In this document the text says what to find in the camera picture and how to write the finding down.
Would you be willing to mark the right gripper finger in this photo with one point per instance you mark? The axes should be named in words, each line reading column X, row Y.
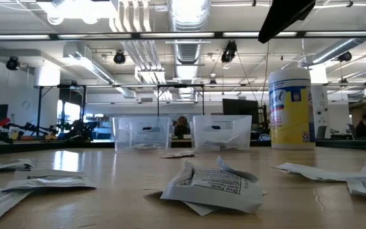
column 284, row 16

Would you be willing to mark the black background robot arm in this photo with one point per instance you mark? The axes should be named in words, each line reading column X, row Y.
column 27, row 128

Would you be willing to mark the white pillar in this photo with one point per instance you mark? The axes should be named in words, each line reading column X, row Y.
column 319, row 108

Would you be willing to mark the black monitor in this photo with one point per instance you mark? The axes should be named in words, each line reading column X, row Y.
column 240, row 107

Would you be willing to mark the Lysol wipes canister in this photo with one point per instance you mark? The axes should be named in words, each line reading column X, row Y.
column 291, row 117

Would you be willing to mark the clear plastic bin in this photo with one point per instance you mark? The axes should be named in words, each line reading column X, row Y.
column 234, row 133
column 122, row 133

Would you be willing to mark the crumpled antiseptic wipe packet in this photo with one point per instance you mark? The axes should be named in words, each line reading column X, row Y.
column 214, row 187

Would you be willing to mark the overhead camera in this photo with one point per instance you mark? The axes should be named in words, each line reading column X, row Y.
column 229, row 52

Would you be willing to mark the black ceiling camera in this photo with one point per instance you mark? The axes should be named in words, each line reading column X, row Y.
column 119, row 58
column 13, row 63
column 345, row 56

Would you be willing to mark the silver ceiling duct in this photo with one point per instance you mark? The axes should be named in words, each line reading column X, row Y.
column 187, row 51

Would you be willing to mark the black background rig frame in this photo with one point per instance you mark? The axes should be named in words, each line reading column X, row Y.
column 180, row 85
column 39, row 108

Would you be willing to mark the white cylindrical duct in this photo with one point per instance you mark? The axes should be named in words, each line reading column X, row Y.
column 47, row 76

